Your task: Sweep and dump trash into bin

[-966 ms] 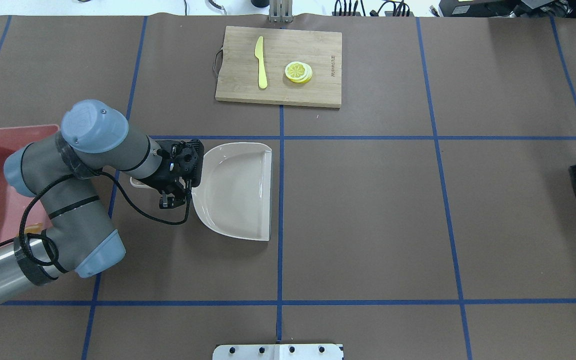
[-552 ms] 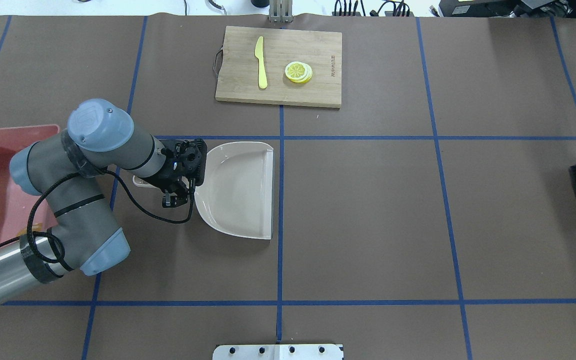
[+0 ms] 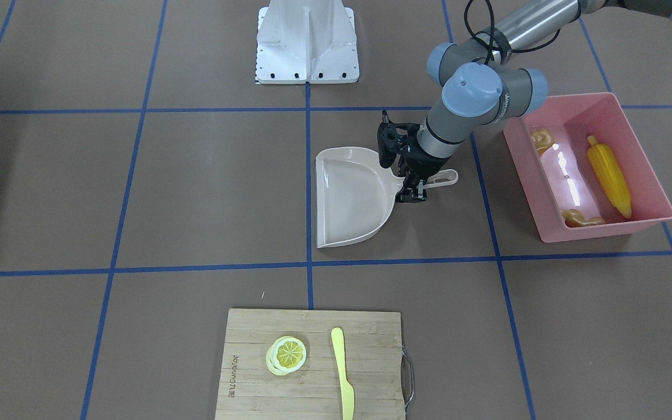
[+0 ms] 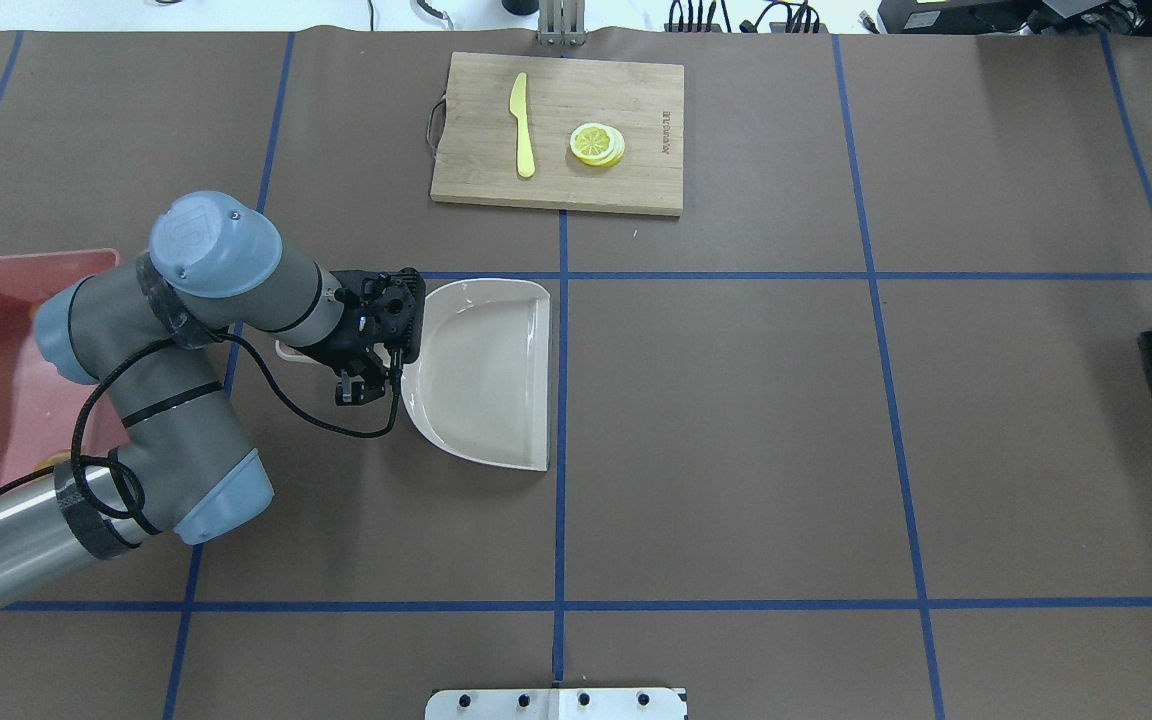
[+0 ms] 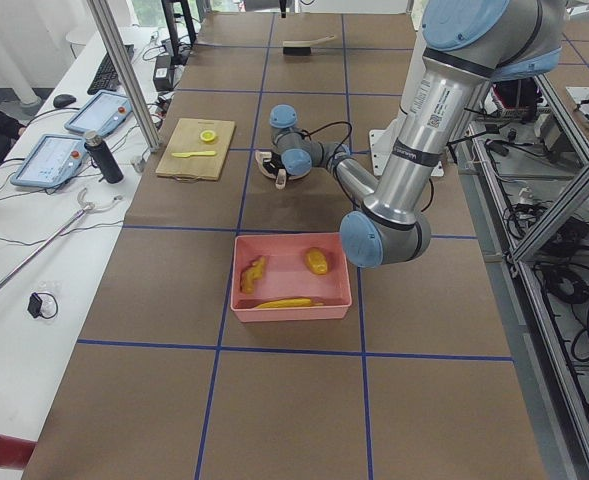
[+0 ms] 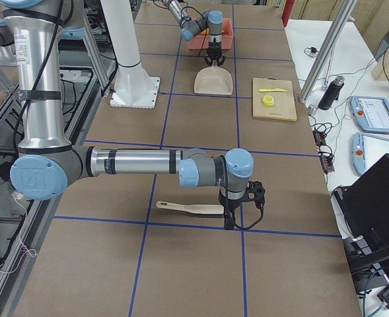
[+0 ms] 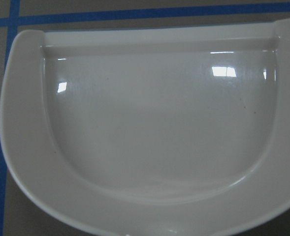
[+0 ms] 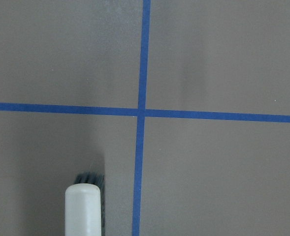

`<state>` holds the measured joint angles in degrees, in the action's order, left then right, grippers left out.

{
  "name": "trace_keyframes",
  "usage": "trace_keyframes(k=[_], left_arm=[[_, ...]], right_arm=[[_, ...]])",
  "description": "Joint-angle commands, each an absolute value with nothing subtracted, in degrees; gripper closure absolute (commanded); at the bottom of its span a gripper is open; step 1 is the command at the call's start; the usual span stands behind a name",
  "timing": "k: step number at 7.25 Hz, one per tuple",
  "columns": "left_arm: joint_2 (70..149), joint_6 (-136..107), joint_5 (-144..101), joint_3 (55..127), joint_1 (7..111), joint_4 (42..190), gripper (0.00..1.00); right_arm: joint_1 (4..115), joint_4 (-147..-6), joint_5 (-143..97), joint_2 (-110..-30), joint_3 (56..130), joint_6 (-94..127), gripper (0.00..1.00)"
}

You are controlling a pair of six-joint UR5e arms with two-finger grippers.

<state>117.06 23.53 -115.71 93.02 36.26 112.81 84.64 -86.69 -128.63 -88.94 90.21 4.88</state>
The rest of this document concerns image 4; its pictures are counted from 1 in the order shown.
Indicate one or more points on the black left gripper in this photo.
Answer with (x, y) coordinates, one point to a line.
(353, 345)

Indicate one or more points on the beige plastic dustpan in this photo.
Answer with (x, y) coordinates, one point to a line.
(479, 390)

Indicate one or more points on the yellow toy ginger root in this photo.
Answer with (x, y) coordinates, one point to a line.
(52, 460)

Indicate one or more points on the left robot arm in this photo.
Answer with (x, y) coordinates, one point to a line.
(158, 445)

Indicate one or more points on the pink plastic bin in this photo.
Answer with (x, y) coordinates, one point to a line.
(37, 406)

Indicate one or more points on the bamboo cutting board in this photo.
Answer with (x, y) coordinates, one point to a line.
(475, 157)

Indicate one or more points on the yellow plastic knife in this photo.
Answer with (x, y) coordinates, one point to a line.
(518, 106)

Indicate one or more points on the yellow lemon slices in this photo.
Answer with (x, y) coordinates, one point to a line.
(597, 144)

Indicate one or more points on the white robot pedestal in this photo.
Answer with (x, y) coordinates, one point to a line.
(559, 703)

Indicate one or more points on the aluminium frame post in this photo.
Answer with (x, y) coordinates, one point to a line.
(562, 23)

